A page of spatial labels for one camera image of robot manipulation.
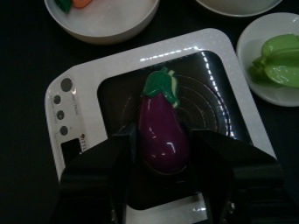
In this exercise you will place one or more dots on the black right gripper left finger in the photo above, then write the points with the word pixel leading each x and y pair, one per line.
pixel 93 180

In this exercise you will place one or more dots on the purple toy eggplant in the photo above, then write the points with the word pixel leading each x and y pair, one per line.
pixel 162 131

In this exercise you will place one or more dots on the white bowl holding carrot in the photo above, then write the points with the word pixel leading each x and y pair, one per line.
pixel 108 20

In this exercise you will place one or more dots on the empty white bowl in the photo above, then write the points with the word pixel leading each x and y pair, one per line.
pixel 237 7

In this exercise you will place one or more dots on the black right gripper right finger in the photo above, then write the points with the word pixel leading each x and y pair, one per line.
pixel 244 180

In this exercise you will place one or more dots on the white toy induction cooker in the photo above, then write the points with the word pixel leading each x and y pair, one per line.
pixel 116 64

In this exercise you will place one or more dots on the white bowl holding starfruit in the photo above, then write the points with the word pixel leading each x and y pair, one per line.
pixel 252 35

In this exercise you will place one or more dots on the green toy starfruit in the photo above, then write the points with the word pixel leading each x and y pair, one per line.
pixel 280 64

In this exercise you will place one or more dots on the orange toy carrot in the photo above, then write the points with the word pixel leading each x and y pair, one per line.
pixel 81 3

